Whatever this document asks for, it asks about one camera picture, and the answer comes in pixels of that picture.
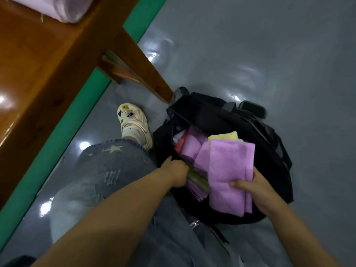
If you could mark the person's white shoe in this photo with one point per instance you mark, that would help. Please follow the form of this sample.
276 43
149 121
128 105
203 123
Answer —
133 124

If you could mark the pale yellow towel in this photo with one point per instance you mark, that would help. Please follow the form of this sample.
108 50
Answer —
222 136

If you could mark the person's left forearm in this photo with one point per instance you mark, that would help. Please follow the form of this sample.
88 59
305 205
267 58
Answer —
105 225

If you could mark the light green striped towel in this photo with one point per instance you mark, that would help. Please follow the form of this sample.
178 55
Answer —
197 180

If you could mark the brown wooden bench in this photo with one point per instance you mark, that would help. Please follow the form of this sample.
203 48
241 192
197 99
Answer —
50 80

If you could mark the hot pink towel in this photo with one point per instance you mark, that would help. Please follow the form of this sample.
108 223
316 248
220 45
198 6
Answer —
179 141

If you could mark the person's grey trousers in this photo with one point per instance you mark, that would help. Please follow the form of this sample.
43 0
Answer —
128 208

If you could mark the person's right hand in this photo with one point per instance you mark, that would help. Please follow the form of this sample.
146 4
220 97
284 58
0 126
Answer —
261 191

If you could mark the person's right forearm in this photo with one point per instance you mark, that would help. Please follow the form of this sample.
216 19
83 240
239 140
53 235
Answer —
306 242

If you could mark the person's left hand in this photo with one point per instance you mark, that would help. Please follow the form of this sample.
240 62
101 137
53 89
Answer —
175 170

